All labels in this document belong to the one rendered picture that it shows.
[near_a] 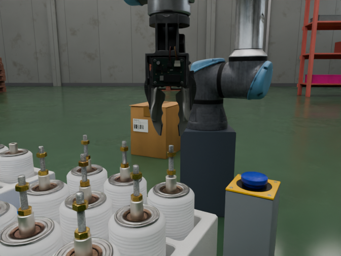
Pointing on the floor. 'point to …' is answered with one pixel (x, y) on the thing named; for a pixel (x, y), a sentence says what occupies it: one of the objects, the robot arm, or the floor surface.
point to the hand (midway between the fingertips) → (170, 128)
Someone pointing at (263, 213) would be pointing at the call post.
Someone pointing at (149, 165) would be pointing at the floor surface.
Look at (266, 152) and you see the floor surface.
